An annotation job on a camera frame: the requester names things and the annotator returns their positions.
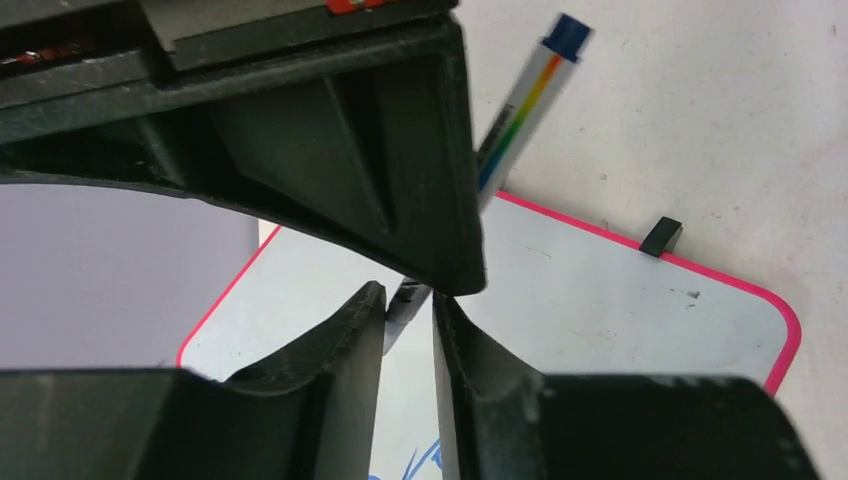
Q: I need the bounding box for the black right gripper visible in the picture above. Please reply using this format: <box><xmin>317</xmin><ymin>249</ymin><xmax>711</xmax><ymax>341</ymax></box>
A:
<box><xmin>1</xmin><ymin>1</ymin><xmax>454</xmax><ymax>143</ymax></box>

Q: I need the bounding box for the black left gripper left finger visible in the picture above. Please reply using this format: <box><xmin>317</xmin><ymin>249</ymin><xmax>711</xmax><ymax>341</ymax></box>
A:
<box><xmin>1</xmin><ymin>281</ymin><xmax>386</xmax><ymax>479</ymax></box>

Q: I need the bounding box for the black whiteboard clip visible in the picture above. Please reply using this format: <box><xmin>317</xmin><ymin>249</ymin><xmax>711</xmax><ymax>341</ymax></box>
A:
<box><xmin>639</xmin><ymin>216</ymin><xmax>683</xmax><ymax>258</ymax></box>

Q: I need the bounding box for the white whiteboard marker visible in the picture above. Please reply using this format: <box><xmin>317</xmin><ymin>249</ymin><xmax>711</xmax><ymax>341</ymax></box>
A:
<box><xmin>382</xmin><ymin>13</ymin><xmax>596</xmax><ymax>356</ymax></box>

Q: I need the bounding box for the red-framed whiteboard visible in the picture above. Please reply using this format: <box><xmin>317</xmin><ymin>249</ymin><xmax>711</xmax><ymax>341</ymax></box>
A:
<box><xmin>175</xmin><ymin>190</ymin><xmax>803</xmax><ymax>480</ymax></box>

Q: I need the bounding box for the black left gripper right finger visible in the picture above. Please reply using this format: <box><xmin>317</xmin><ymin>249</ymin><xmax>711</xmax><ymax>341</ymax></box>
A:
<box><xmin>433</xmin><ymin>294</ymin><xmax>818</xmax><ymax>479</ymax></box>

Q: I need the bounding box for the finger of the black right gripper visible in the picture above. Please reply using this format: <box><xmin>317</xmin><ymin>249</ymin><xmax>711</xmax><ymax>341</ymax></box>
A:
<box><xmin>1</xmin><ymin>16</ymin><xmax>486</xmax><ymax>296</ymax></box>

